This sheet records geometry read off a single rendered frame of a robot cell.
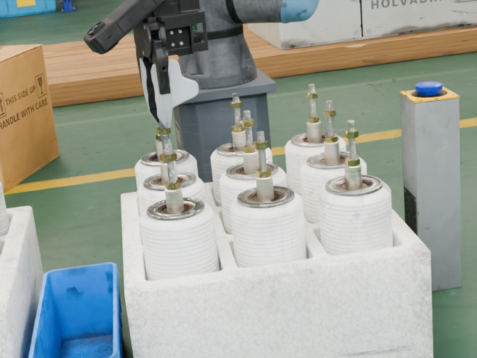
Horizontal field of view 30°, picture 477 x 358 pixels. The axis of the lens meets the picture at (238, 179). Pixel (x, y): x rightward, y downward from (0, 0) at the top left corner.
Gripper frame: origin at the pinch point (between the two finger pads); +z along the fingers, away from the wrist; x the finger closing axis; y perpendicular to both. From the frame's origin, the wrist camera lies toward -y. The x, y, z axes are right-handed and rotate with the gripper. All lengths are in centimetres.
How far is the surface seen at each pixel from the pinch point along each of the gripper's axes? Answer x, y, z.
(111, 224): 55, 4, 35
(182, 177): 0.4, 2.7, 9.5
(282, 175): -6.4, 15.2, 10.1
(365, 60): 152, 124, 33
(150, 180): 1.5, -1.7, 9.4
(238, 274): -19.8, 1.9, 16.8
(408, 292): -26.3, 22.5, 22.2
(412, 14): 155, 146, 20
